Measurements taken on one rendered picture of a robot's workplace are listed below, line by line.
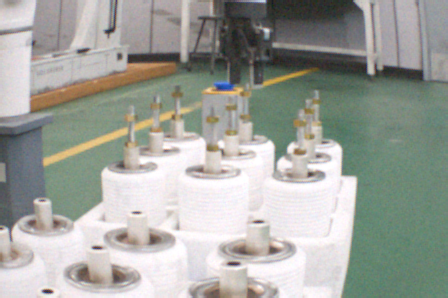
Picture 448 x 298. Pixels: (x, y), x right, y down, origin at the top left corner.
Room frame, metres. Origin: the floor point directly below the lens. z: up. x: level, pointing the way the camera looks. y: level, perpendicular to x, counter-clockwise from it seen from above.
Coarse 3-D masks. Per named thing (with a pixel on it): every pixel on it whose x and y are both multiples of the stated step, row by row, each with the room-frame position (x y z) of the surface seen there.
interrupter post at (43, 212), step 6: (36, 204) 0.67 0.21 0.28; (42, 204) 0.66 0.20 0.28; (48, 204) 0.67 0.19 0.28; (36, 210) 0.67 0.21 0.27; (42, 210) 0.66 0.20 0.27; (48, 210) 0.67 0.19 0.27; (36, 216) 0.67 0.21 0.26; (42, 216) 0.66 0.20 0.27; (48, 216) 0.67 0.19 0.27; (42, 222) 0.66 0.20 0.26; (48, 222) 0.67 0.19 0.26; (42, 228) 0.66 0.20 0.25; (48, 228) 0.67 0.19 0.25
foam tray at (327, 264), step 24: (96, 216) 0.96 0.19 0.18; (168, 216) 1.02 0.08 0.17; (336, 216) 0.97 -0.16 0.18; (96, 240) 0.91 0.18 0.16; (192, 240) 0.88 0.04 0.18; (216, 240) 0.88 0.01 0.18; (312, 240) 0.86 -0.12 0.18; (336, 240) 0.85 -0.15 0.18; (192, 264) 0.88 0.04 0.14; (312, 264) 0.85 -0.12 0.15; (336, 264) 0.84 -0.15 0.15; (336, 288) 0.84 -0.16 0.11
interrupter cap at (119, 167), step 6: (114, 162) 1.00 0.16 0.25; (120, 162) 1.00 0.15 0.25; (144, 162) 1.00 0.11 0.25; (150, 162) 1.00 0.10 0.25; (108, 168) 0.96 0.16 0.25; (114, 168) 0.96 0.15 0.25; (120, 168) 0.97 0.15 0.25; (144, 168) 0.96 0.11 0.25; (150, 168) 0.96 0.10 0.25; (156, 168) 0.97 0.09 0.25
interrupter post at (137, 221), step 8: (128, 216) 0.64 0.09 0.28; (136, 216) 0.64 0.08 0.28; (144, 216) 0.64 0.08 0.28; (128, 224) 0.64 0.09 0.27; (136, 224) 0.64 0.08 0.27; (144, 224) 0.64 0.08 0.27; (128, 232) 0.65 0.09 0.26; (136, 232) 0.64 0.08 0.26; (144, 232) 0.64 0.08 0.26; (128, 240) 0.65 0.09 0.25; (136, 240) 0.64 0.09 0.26; (144, 240) 0.64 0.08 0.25
